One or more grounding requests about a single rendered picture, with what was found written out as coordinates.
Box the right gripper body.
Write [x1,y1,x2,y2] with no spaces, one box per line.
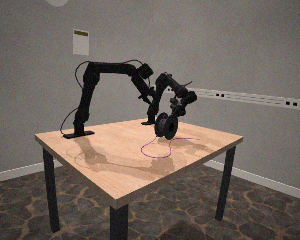
[136,81,155,100]

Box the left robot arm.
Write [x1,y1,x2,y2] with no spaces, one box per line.
[141,73,198,126]

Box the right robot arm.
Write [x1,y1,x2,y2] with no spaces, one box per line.
[63,62,154,139]

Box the black and grey cable reel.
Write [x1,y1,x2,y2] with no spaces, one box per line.
[154,112,179,140]

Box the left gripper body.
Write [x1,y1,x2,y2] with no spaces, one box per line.
[170,98,186,116]

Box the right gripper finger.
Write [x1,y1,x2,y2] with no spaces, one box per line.
[150,92,159,105]
[143,97,154,108]

